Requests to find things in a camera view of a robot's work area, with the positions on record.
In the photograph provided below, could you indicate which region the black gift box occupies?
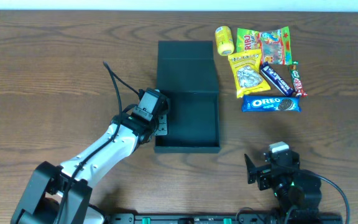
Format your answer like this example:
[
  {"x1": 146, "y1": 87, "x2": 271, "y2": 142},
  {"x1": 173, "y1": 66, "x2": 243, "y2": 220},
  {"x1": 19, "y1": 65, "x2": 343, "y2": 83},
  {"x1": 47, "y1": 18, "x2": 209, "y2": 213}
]
[{"x1": 154, "y1": 40, "x2": 221, "y2": 154}]

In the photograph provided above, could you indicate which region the blue Oreo cookie pack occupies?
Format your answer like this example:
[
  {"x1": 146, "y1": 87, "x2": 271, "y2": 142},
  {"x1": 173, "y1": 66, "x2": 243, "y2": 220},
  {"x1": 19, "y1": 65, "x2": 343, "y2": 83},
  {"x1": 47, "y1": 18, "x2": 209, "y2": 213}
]
[{"x1": 241, "y1": 96, "x2": 301, "y2": 112}]

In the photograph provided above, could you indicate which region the green Haribo gummy bag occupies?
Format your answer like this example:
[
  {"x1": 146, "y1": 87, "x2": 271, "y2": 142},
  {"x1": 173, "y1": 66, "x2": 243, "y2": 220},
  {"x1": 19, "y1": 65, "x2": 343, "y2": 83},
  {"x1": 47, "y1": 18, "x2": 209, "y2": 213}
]
[{"x1": 236, "y1": 26, "x2": 293, "y2": 65}]

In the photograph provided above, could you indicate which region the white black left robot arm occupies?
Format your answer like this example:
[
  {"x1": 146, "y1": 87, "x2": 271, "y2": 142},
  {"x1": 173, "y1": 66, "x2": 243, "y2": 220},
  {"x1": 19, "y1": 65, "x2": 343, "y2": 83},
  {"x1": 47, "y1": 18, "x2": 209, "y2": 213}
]
[{"x1": 11, "y1": 88, "x2": 170, "y2": 223}]

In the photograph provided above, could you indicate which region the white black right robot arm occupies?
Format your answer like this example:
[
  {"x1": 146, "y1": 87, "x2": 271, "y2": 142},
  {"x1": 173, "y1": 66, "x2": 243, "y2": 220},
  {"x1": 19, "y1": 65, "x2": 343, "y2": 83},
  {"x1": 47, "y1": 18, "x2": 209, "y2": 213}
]
[{"x1": 244, "y1": 149, "x2": 322, "y2": 217}]

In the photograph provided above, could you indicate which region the dark blue Dairy Milk bar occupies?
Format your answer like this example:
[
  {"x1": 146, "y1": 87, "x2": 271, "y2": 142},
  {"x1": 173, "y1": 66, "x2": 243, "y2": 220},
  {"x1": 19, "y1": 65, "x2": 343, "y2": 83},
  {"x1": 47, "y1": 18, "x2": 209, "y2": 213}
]
[{"x1": 260, "y1": 62, "x2": 294, "y2": 97}]

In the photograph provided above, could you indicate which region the red green KitKat bar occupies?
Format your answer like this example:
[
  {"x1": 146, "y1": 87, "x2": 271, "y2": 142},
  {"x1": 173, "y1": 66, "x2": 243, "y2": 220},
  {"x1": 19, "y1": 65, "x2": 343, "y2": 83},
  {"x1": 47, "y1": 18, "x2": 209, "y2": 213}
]
[{"x1": 288, "y1": 61, "x2": 308, "y2": 97}]

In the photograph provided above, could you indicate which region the yellow sunflower seed bag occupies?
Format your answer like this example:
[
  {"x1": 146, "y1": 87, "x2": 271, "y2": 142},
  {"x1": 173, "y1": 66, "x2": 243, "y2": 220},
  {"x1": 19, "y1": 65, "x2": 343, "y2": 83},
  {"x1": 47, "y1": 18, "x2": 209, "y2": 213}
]
[{"x1": 228, "y1": 49, "x2": 271, "y2": 98}]

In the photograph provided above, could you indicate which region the yellow can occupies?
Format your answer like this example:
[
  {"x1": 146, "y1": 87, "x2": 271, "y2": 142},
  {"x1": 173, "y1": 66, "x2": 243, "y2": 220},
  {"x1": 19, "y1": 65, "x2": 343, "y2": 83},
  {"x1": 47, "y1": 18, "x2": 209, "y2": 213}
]
[{"x1": 215, "y1": 26, "x2": 234, "y2": 56}]

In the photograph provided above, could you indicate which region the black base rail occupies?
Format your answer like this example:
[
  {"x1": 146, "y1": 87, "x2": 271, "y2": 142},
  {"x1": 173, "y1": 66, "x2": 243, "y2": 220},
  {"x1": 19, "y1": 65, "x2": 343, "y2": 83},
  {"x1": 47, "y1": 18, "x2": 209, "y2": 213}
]
[{"x1": 104, "y1": 212, "x2": 343, "y2": 224}]

